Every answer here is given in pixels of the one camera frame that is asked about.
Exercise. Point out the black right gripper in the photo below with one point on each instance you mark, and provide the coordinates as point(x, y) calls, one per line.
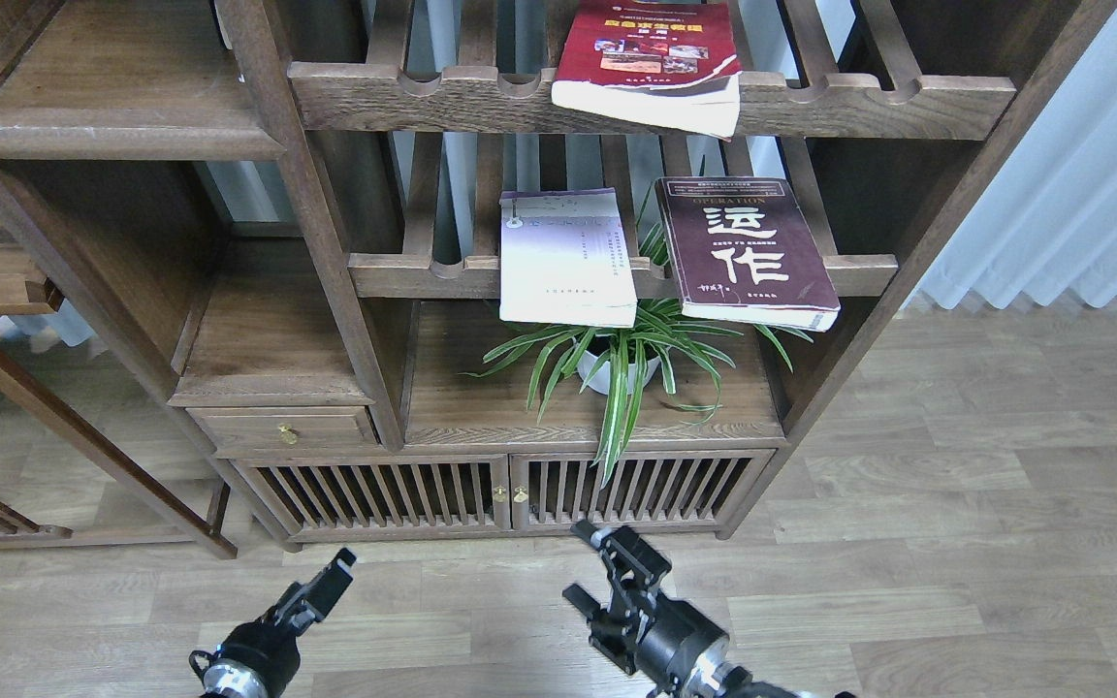
point(670, 641)

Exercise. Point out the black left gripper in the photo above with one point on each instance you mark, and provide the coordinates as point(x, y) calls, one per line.
point(259, 658)

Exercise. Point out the maroon book white characters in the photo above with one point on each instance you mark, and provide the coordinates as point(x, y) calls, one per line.
point(742, 252)

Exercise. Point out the red cover book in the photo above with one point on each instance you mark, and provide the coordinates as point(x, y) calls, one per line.
point(673, 65)

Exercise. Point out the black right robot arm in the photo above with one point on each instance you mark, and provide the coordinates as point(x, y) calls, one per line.
point(743, 683)

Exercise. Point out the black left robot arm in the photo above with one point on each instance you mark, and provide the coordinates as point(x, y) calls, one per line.
point(260, 658)

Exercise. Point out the white plant pot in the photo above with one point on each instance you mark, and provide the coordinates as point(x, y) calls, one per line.
point(600, 380)

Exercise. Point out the green spider plant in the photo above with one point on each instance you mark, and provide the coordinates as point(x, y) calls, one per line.
point(555, 348)

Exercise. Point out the dark wooden bookshelf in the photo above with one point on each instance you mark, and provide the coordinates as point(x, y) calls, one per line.
point(274, 215)

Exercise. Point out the white lavender book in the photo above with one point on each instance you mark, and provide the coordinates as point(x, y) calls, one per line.
point(563, 259)

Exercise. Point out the wooden side rack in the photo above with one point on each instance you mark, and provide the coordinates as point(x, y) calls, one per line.
point(86, 457)

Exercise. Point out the white pleated curtain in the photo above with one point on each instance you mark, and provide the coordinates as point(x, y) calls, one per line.
point(1046, 227)

